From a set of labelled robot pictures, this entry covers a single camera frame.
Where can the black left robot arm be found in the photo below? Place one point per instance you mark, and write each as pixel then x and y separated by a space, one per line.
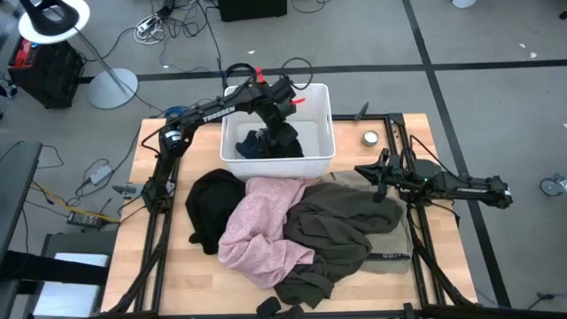
pixel 221 111

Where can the black power brick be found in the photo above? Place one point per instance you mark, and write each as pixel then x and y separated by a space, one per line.
pixel 86 220

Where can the black aluminium table frame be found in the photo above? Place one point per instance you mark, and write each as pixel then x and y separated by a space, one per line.
pixel 376 118

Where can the white perforated plastic basket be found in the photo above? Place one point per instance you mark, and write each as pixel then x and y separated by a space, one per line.
pixel 283 168

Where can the dark olive green sweatshirt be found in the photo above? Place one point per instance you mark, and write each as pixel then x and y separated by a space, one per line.
pixel 336 221

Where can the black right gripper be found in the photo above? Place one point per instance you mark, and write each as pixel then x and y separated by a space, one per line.
pixel 394 175

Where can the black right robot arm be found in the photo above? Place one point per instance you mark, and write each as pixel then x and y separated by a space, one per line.
pixel 465 188

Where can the small round metal tin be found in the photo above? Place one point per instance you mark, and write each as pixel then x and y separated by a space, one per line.
pixel 370 138

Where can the black box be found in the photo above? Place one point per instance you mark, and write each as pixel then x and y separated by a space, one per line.
pixel 252 9

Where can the pink woven garment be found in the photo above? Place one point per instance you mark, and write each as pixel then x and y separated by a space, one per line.
pixel 257 230

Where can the grey cabinet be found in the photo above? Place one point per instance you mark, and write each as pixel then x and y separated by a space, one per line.
pixel 80 241

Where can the white floor lamp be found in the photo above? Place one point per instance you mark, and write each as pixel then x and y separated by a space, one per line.
pixel 113 88

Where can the dark navy garment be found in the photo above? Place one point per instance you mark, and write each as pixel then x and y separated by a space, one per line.
pixel 248 150

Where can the khaki cargo pants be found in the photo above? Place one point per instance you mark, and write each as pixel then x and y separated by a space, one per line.
pixel 390 248

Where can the black bench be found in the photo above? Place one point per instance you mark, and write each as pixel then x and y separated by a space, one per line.
pixel 15 186

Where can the white round object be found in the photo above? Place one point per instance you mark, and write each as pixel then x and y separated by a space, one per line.
pixel 463 3

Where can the grey power adapter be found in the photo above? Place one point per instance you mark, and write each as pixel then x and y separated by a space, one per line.
pixel 101 174

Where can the black garment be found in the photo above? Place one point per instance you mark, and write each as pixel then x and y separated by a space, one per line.
pixel 212 204

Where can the grey caster wheel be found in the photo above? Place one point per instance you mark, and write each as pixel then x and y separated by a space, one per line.
pixel 553 186

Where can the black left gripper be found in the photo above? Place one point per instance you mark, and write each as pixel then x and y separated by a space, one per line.
pixel 285 135

